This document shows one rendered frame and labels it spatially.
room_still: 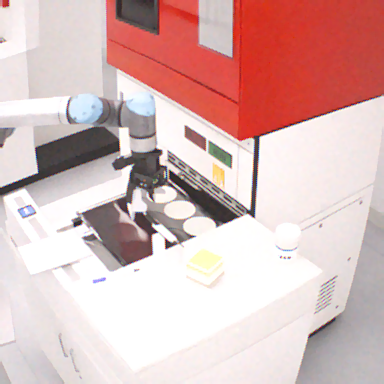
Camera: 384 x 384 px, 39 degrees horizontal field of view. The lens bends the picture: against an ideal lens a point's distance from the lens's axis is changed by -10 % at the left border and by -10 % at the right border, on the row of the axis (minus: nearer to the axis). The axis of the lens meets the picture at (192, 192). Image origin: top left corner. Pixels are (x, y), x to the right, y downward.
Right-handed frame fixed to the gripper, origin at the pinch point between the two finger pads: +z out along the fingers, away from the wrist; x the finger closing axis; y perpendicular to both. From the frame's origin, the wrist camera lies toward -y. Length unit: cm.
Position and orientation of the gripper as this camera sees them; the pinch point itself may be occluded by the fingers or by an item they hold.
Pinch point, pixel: (141, 207)
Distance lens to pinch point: 171.5
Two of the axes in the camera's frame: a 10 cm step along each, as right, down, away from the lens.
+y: 8.6, 2.6, -4.4
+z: 0.2, 8.5, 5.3
